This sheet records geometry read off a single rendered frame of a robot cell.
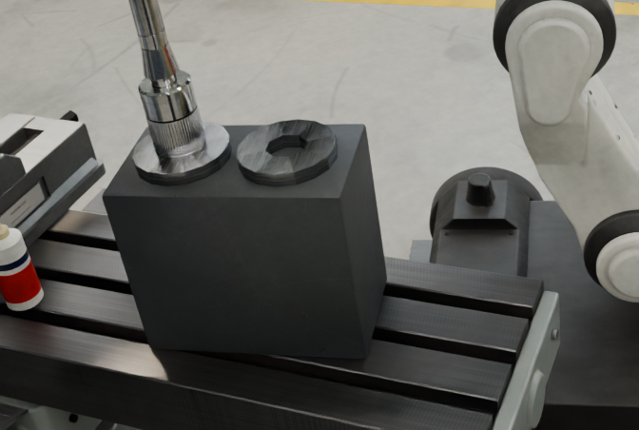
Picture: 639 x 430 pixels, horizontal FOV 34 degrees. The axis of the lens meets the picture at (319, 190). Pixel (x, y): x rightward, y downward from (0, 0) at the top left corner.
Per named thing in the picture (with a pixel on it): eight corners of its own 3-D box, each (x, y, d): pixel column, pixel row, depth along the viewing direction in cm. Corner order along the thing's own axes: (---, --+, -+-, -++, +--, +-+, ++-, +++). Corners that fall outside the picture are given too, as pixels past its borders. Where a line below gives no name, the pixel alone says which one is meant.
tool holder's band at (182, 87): (137, 107, 90) (134, 97, 90) (143, 82, 94) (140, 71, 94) (190, 100, 90) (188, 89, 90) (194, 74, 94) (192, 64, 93)
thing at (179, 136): (152, 164, 94) (137, 107, 90) (158, 136, 98) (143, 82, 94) (204, 156, 93) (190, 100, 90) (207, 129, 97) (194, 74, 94)
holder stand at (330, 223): (187, 272, 113) (143, 112, 102) (388, 278, 107) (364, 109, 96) (148, 350, 103) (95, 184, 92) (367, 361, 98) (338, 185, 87)
